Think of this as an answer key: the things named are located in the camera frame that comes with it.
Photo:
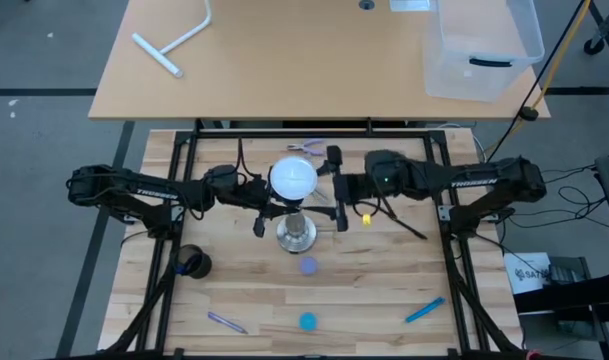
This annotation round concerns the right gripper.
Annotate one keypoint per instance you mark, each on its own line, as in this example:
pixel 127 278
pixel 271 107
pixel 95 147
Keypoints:
pixel 340 190

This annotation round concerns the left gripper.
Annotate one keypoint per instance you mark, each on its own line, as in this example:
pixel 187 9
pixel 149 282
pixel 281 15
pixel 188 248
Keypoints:
pixel 254 192

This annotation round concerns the silver lamp stand black socket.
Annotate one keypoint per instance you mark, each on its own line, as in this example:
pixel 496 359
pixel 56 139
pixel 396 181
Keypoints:
pixel 296 235

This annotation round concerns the white lightbulb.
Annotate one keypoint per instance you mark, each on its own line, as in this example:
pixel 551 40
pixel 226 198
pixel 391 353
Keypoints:
pixel 293 178

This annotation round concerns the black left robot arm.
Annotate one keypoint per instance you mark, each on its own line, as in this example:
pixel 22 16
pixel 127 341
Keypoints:
pixel 149 192

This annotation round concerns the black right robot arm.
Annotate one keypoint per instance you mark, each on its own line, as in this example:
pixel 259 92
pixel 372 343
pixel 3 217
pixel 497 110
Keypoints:
pixel 474 182

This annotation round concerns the purple pliers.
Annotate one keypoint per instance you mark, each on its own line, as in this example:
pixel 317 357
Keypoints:
pixel 309 147

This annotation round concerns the purple candle jar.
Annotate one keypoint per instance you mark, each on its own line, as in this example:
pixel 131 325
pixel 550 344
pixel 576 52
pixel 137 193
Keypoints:
pixel 309 266

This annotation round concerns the black thin stick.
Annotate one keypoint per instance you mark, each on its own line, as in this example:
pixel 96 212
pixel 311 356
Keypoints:
pixel 409 227

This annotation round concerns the black cylinder cup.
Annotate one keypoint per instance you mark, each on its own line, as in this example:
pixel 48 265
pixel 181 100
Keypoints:
pixel 194 262

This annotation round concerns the blue candle glass jar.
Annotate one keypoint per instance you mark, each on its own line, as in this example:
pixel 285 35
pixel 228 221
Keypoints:
pixel 308 321

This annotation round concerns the purple pen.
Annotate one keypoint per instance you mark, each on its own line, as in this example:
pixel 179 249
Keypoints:
pixel 227 323

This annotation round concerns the tan wooden desk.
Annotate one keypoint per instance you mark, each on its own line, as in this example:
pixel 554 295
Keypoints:
pixel 284 60

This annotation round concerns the blue pen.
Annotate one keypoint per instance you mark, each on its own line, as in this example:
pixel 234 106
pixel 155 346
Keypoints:
pixel 425 310

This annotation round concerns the grey desk grommet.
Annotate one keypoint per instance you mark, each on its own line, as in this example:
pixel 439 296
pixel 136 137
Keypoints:
pixel 366 4

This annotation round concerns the white pipe stand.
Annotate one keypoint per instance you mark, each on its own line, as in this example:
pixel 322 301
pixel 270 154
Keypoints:
pixel 156 55

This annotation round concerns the white printed box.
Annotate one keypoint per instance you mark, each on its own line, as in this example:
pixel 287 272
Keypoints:
pixel 526 272

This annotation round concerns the clear plastic bin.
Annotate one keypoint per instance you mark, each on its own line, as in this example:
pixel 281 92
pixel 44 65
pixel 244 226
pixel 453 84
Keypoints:
pixel 484 30

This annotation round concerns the dark grey box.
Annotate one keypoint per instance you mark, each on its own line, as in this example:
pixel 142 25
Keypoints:
pixel 569 270

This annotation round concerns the black beam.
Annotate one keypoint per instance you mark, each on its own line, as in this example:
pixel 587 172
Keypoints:
pixel 569 297

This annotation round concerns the black caster leg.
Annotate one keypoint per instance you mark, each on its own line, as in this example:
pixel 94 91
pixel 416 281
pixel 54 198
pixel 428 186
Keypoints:
pixel 595 46

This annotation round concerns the black aluminium frame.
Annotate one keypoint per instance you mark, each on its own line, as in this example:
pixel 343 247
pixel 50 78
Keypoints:
pixel 384 134

